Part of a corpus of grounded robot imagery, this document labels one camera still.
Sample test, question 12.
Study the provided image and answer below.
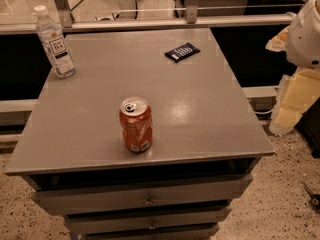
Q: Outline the top grey drawer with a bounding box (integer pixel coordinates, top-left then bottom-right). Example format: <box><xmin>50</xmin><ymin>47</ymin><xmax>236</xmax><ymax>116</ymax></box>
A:
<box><xmin>32</xmin><ymin>174</ymin><xmax>253</xmax><ymax>215</ymax></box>

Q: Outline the grey metal railing frame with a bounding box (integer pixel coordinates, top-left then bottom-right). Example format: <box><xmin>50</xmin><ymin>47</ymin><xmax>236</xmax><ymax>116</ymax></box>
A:
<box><xmin>0</xmin><ymin>0</ymin><xmax>308</xmax><ymax>33</ymax></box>

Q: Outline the bottom grey drawer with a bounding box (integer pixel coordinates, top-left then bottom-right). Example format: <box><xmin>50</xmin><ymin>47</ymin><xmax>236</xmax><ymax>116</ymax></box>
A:
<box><xmin>83</xmin><ymin>224</ymin><xmax>219</xmax><ymax>240</ymax></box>

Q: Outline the orange soda can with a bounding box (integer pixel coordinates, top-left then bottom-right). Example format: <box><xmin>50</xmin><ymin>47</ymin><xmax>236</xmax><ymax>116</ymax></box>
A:
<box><xmin>119</xmin><ymin>96</ymin><xmax>152</xmax><ymax>153</ymax></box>

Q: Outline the middle grey drawer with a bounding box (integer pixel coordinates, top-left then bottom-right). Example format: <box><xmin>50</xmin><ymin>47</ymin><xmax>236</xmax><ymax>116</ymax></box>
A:
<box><xmin>65</xmin><ymin>206</ymin><xmax>231</xmax><ymax>235</ymax></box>

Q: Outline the white cable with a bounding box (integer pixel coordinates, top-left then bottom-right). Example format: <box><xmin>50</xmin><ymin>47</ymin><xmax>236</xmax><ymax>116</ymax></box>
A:
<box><xmin>253</xmin><ymin>107</ymin><xmax>275</xmax><ymax>116</ymax></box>

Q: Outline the black tool on floor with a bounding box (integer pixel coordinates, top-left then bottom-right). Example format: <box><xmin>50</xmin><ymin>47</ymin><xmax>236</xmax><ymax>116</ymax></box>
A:
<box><xmin>303</xmin><ymin>182</ymin><xmax>320</xmax><ymax>209</ymax></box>

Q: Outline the dark blue snack packet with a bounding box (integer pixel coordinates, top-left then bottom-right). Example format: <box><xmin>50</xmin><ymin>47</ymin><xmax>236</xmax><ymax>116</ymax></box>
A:
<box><xmin>165</xmin><ymin>42</ymin><xmax>200</xmax><ymax>63</ymax></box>

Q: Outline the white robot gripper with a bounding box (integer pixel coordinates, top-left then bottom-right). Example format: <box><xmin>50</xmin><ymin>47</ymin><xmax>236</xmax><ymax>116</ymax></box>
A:
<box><xmin>265</xmin><ymin>0</ymin><xmax>320</xmax><ymax>136</ymax></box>

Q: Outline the clear plastic water bottle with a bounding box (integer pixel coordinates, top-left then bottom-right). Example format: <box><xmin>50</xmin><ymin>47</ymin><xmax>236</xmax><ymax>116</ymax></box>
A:
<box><xmin>34</xmin><ymin>5</ymin><xmax>75</xmax><ymax>78</ymax></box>

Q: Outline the grey drawer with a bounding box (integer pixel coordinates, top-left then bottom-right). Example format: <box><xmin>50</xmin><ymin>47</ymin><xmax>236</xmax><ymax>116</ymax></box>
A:
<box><xmin>32</xmin><ymin>174</ymin><xmax>253</xmax><ymax>215</ymax></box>
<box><xmin>83</xmin><ymin>224</ymin><xmax>219</xmax><ymax>240</ymax></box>
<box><xmin>65</xmin><ymin>206</ymin><xmax>231</xmax><ymax>235</ymax></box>

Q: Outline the grey drawer cabinet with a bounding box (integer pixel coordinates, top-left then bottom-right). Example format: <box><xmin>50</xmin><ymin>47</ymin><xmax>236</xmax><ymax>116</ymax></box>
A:
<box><xmin>6</xmin><ymin>29</ymin><xmax>273</xmax><ymax>240</ymax></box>

